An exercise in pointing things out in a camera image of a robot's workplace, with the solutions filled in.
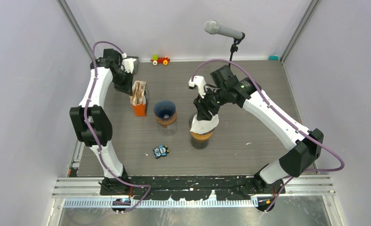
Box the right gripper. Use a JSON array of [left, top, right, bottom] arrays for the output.
[[193, 86, 228, 121]]

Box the white paper coffee filter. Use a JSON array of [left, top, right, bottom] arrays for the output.
[[189, 113, 219, 135]]

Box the orange coffee filter bag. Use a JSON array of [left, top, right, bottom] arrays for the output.
[[130, 81, 149, 117]]

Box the dark glass carafe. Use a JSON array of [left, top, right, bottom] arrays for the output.
[[191, 139, 209, 150]]

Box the blue ribbed dripper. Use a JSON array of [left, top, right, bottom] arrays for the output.
[[153, 99, 176, 120]]

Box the dark wooden dripper ring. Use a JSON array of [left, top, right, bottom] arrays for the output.
[[155, 113, 178, 126]]

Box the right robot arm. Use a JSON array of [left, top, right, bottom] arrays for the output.
[[188, 65, 323, 193]]

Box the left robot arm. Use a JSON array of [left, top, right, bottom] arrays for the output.
[[69, 48, 137, 195]]

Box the dark grey studded plate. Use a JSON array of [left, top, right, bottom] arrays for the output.
[[132, 56, 139, 74]]

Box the toy train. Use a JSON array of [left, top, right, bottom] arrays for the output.
[[150, 55, 170, 65]]

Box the blue owl toy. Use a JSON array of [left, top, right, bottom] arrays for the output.
[[152, 145, 170, 159]]

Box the black microphone tripod stand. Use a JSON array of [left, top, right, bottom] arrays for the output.
[[229, 39, 242, 62]]

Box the grey microphone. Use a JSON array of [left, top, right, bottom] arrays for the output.
[[204, 20, 245, 40]]

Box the teal block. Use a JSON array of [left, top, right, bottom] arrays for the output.
[[268, 56, 279, 60]]

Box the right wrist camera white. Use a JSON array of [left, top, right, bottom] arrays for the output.
[[188, 76, 206, 98]]

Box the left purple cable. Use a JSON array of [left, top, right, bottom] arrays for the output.
[[83, 40, 151, 213]]

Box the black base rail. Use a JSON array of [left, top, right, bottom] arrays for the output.
[[99, 176, 283, 201]]

